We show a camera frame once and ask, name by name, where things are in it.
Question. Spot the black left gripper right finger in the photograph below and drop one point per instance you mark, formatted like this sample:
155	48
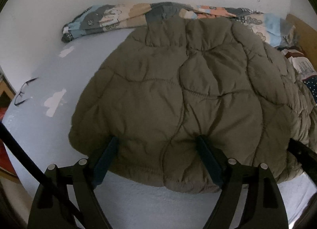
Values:
264	206

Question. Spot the patchwork cartoon print quilt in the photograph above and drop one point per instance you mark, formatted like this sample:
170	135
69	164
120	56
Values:
271	28

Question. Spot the olive green puffer jacket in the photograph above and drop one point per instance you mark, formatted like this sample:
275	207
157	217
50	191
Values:
176	79

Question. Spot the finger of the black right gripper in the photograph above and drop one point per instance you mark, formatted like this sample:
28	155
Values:
305	156

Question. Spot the wooden headboard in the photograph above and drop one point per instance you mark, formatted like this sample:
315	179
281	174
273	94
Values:
307	38

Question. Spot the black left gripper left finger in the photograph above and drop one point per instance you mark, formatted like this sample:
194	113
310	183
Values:
67	197

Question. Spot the black rimmed eyeglasses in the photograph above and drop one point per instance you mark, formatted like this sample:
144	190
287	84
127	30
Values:
19	98

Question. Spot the navy star print pillow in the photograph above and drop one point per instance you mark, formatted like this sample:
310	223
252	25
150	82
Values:
311	83

